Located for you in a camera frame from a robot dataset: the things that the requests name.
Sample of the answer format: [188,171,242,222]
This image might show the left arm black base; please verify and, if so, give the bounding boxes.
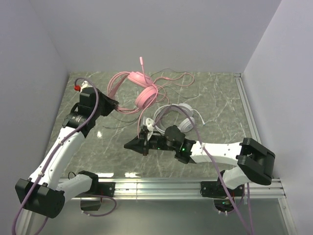
[75,182,115,212]

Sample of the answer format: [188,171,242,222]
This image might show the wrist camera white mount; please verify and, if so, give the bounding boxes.
[141,117,155,133]
[74,81,91,92]

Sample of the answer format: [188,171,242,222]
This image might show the aluminium front rail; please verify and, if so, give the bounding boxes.
[28,178,287,200]

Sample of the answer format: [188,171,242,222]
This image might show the pink headphones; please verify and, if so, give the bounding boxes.
[107,56,158,114]

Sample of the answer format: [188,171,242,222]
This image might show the white headphones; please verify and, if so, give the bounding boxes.
[153,103,205,133]

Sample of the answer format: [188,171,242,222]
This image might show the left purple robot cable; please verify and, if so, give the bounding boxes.
[11,77,117,235]

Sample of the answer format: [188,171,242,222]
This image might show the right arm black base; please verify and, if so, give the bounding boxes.
[200,181,234,213]

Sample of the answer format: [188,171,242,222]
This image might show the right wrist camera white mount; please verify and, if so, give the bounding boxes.
[141,117,155,133]

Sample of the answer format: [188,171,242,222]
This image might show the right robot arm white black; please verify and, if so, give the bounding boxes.
[124,125,275,189]

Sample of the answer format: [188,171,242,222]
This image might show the aluminium rail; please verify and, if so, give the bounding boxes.
[28,178,287,200]
[233,72,272,176]

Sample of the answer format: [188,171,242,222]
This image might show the aluminium right side rail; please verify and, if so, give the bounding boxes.
[233,72,272,176]

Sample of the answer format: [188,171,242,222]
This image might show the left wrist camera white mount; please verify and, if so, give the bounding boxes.
[74,81,91,92]

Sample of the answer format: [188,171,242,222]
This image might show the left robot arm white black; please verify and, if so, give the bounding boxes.
[15,87,118,218]

